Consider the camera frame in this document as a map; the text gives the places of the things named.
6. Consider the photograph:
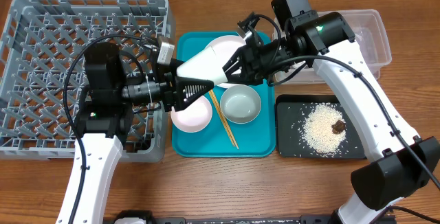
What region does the small pink plate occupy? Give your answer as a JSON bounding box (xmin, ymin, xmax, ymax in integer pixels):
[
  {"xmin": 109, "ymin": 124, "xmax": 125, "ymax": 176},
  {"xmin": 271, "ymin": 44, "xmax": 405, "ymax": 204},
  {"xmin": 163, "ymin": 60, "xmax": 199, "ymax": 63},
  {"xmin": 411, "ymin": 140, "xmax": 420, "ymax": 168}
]
[{"xmin": 170, "ymin": 96, "xmax": 212, "ymax": 133}]

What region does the grey round bowl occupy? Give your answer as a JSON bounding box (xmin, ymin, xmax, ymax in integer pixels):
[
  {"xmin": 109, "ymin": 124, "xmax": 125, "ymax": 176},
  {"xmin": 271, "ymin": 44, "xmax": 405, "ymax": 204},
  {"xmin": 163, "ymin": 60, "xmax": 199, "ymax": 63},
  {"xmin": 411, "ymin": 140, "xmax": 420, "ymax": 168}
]
[{"xmin": 220, "ymin": 85, "xmax": 261, "ymax": 124}]

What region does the grey plastic dish rack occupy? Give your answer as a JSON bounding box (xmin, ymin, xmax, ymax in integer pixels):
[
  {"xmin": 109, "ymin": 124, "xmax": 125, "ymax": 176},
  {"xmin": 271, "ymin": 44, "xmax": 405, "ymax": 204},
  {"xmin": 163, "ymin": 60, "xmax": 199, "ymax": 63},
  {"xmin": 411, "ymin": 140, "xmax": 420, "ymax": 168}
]
[{"xmin": 1, "ymin": 0, "xmax": 175, "ymax": 160}]

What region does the clear plastic waste bin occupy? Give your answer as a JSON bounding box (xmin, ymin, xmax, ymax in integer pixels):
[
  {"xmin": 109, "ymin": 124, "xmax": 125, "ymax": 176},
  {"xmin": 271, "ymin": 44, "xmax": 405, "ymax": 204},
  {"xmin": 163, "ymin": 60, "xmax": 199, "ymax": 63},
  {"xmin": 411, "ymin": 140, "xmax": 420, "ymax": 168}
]
[{"xmin": 274, "ymin": 9, "xmax": 392, "ymax": 84}]

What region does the white rice pile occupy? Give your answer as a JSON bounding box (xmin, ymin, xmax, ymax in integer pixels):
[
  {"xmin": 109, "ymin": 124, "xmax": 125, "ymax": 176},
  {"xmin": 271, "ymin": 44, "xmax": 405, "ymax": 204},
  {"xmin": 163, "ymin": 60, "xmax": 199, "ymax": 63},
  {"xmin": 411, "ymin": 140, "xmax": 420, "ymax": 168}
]
[{"xmin": 291, "ymin": 102, "xmax": 348, "ymax": 158}]

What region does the teal plastic serving tray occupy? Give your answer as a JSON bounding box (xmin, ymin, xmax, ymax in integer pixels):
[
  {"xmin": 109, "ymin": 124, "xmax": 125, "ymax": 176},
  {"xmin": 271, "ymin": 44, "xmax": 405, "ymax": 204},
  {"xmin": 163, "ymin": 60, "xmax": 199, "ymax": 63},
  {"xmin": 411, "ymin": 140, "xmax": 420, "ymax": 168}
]
[{"xmin": 171, "ymin": 32, "xmax": 276, "ymax": 157}]

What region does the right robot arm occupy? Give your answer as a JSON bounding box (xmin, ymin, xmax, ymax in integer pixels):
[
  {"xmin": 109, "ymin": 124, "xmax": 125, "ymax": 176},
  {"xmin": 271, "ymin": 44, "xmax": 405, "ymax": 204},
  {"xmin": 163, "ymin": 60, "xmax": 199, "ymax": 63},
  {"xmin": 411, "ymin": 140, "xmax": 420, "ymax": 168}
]
[{"xmin": 222, "ymin": 0, "xmax": 439, "ymax": 223}]

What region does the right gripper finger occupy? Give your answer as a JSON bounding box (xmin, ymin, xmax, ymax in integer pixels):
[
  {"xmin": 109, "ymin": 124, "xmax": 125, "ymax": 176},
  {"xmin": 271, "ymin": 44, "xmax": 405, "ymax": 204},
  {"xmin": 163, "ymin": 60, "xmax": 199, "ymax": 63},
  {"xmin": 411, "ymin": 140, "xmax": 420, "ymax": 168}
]
[
  {"xmin": 223, "ymin": 64, "xmax": 254, "ymax": 84},
  {"xmin": 223, "ymin": 45, "xmax": 254, "ymax": 75}
]

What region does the white plastic cup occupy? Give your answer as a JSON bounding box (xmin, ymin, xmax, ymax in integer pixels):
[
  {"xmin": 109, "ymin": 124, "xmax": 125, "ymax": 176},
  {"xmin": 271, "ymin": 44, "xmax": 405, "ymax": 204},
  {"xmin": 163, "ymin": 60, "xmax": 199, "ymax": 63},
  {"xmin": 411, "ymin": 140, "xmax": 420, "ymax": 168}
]
[{"xmin": 177, "ymin": 47, "xmax": 228, "ymax": 85}]

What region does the black plastic tray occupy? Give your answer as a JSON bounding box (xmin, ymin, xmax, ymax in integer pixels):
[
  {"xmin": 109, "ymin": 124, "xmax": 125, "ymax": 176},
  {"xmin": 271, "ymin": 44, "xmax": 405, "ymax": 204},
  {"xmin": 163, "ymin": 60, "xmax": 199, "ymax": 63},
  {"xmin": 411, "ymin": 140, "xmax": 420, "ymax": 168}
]
[{"xmin": 276, "ymin": 94, "xmax": 366, "ymax": 159}]

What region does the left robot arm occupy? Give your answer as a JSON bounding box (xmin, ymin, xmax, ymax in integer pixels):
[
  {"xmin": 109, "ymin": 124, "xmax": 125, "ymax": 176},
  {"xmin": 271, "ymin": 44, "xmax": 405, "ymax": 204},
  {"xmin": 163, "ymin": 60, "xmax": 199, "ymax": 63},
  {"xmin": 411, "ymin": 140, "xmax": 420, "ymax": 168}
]
[{"xmin": 58, "ymin": 37, "xmax": 216, "ymax": 223}]

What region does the brown food scrap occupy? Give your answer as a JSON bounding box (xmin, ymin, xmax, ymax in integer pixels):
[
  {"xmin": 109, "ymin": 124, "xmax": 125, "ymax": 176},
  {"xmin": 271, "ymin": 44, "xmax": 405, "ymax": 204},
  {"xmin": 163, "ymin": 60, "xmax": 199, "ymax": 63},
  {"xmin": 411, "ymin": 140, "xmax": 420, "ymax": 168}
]
[{"xmin": 331, "ymin": 120, "xmax": 346, "ymax": 135}]

